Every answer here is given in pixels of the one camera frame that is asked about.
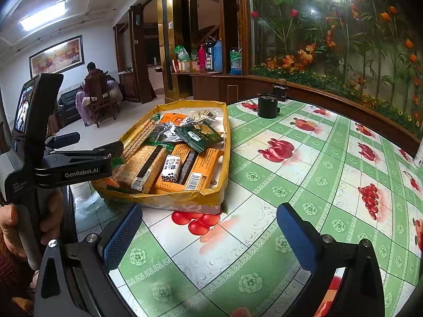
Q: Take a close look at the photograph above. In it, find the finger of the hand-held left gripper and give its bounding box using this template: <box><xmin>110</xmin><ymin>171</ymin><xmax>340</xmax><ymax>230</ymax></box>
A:
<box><xmin>64</xmin><ymin>140</ymin><xmax>125</xmax><ymax>161</ymax></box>
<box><xmin>44</xmin><ymin>131</ymin><xmax>81</xmax><ymax>151</ymax></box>

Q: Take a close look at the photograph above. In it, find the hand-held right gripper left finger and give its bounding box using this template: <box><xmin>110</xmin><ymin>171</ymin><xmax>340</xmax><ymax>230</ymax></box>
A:
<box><xmin>33</xmin><ymin>203</ymin><xmax>144</xmax><ymax>317</ymax></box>

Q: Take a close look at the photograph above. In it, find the blue thermos jug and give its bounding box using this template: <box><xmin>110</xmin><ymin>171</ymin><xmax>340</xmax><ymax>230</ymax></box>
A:
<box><xmin>211</xmin><ymin>40</ymin><xmax>223</xmax><ymax>71</ymax></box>

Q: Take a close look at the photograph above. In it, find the dark green snack packet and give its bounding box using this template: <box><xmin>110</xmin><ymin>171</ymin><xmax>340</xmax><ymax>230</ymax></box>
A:
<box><xmin>174</xmin><ymin>121</ymin><xmax>225</xmax><ymax>154</ymax></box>

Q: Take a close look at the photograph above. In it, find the artificial flower display panel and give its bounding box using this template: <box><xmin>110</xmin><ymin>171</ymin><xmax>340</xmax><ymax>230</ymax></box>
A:
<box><xmin>246</xmin><ymin>0</ymin><xmax>423</xmax><ymax>133</ymax></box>

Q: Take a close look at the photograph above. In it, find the yellow foam tray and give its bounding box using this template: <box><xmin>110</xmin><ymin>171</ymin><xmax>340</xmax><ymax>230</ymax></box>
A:
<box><xmin>91</xmin><ymin>99</ymin><xmax>232</xmax><ymax>213</ymax></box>

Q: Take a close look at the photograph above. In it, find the green checked tablecloth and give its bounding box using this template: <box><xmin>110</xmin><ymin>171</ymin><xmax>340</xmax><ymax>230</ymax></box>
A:
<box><xmin>71</xmin><ymin>97</ymin><xmax>423</xmax><ymax>317</ymax></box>

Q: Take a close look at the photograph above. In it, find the framed wall painting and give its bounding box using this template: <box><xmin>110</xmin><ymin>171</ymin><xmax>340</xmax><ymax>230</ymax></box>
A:
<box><xmin>29</xmin><ymin>35</ymin><xmax>85</xmax><ymax>79</ymax></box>

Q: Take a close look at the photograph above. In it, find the black thermos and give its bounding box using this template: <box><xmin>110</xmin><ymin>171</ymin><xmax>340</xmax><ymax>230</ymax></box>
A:
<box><xmin>205</xmin><ymin>41</ymin><xmax>215</xmax><ymax>71</ymax></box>

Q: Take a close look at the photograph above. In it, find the wooden shelf cabinet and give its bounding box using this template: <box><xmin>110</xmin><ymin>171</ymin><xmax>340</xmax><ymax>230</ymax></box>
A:
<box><xmin>157</xmin><ymin>0</ymin><xmax>252</xmax><ymax>104</ymax></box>

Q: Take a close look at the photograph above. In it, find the green-label water bottle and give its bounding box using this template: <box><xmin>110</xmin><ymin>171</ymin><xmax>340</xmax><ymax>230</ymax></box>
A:
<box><xmin>229</xmin><ymin>48</ymin><xmax>243</xmax><ymax>75</ymax></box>

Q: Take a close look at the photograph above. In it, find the wooden chair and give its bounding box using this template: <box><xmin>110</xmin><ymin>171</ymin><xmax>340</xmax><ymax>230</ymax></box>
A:
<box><xmin>84</xmin><ymin>73</ymin><xmax>118</xmax><ymax>128</ymax></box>

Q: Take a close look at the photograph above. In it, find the small orange snack packet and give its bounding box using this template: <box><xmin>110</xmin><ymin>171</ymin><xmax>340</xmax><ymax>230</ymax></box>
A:
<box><xmin>160</xmin><ymin>113</ymin><xmax>189</xmax><ymax>128</ymax></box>

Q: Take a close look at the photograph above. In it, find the black sofa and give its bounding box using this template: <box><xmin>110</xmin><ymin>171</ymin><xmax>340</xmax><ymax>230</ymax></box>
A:
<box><xmin>54</xmin><ymin>89</ymin><xmax>83</xmax><ymax>128</ymax></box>

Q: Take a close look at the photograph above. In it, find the person's left forearm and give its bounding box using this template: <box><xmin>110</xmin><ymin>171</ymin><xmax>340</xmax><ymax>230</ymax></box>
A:
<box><xmin>0</xmin><ymin>251</ymin><xmax>38</xmax><ymax>317</ymax></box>

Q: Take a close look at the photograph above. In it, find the black round container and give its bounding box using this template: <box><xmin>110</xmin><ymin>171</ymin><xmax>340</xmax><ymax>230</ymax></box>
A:
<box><xmin>258</xmin><ymin>94</ymin><xmax>281</xmax><ymax>118</ymax></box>

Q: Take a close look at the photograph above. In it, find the person's left hand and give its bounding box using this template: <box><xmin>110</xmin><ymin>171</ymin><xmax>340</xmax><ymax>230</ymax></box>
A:
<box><xmin>0</xmin><ymin>188</ymin><xmax>65</xmax><ymax>260</ymax></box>

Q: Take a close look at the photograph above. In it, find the orange barcode snack packet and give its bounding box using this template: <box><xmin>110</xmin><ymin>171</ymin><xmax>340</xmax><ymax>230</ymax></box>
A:
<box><xmin>155</xmin><ymin>143</ymin><xmax>199</xmax><ymax>194</ymax></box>

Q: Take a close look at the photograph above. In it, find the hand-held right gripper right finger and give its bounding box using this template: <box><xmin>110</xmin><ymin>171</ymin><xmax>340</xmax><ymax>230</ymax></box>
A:
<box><xmin>276</xmin><ymin>202</ymin><xmax>387</xmax><ymax>317</ymax></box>

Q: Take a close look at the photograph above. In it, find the green bag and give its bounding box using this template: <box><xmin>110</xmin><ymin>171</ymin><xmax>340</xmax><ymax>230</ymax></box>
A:
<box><xmin>174</xmin><ymin>45</ymin><xmax>190</xmax><ymax>63</ymax></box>

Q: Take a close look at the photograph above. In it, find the ceiling light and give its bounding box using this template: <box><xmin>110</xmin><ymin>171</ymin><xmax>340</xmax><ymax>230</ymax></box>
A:
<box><xmin>20</xmin><ymin>0</ymin><xmax>67</xmax><ymax>30</ymax></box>

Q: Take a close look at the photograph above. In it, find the large clear cracker packet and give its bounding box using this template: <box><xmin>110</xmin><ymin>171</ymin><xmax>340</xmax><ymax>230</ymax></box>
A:
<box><xmin>106</xmin><ymin>143</ymin><xmax>167</xmax><ymax>195</ymax></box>

